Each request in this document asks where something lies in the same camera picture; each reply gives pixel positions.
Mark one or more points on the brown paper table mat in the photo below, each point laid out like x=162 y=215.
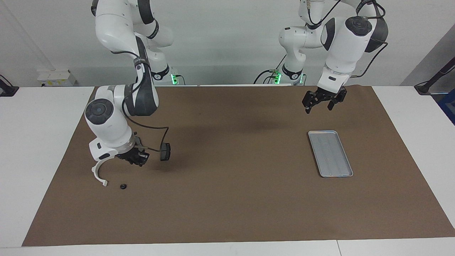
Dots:
x=227 y=199

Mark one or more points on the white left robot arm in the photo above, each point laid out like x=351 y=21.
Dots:
x=341 y=42

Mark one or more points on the rectangular dark grey brake pad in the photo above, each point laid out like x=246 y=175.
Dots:
x=165 y=152

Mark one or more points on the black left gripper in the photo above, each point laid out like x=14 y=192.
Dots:
x=325 y=95

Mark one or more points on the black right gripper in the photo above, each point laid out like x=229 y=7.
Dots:
x=131 y=154

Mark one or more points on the white semicircular plastic bracket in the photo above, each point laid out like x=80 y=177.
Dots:
x=96 y=176

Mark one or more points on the blue box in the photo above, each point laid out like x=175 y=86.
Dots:
x=449 y=106

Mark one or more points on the black angled stand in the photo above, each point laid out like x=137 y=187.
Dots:
x=424 y=87

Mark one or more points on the silver metal ribbed tray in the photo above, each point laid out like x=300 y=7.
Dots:
x=332 y=156

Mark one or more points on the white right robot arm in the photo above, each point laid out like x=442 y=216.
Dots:
x=106 y=121

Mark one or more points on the white power strip box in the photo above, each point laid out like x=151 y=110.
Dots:
x=57 y=76

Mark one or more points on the black clamp mount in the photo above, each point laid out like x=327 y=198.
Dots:
x=9 y=90

